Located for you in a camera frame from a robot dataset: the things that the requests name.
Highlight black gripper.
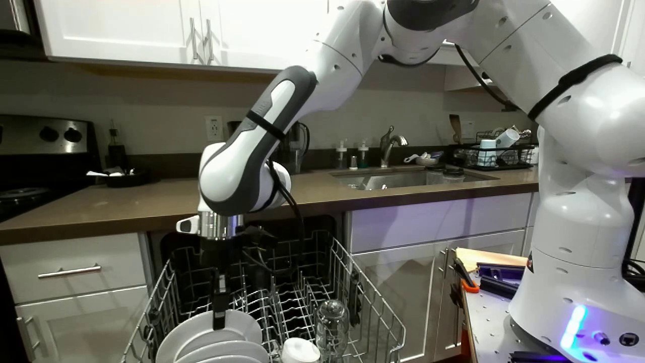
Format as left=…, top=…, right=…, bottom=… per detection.
left=176, top=212, right=271, bottom=331

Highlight black bottle on counter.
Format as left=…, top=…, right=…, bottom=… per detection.
left=106, top=127, right=130, bottom=169

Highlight black stove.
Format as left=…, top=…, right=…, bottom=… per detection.
left=0, top=115, right=100, bottom=222

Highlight black dish drying rack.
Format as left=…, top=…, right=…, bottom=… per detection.
left=447, top=127, right=536, bottom=171

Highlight white round plate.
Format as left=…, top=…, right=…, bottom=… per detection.
left=155, top=309, right=263, bottom=363

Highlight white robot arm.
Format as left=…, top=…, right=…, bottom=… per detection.
left=197, top=0, right=645, bottom=363

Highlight white upper cabinets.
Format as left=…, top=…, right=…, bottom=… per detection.
left=33, top=0, right=645, bottom=77

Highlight black orange clamp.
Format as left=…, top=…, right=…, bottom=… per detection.
left=453, top=257, right=480, bottom=294

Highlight clear glass in rack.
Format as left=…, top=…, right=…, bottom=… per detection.
left=314, top=298, right=349, bottom=354

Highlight wire dishwasher rack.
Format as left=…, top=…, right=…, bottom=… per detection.
left=119, top=231, right=407, bottom=363

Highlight white lower cabinet drawers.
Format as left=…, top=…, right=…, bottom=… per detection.
left=0, top=234, right=148, bottom=363

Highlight chrome sink faucet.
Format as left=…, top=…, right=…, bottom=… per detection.
left=379, top=128, right=407, bottom=169

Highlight white cup in rack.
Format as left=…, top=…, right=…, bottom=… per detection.
left=281, top=336, right=320, bottom=363

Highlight steel kitchen sink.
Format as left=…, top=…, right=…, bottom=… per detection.
left=334, top=169, right=489, bottom=191

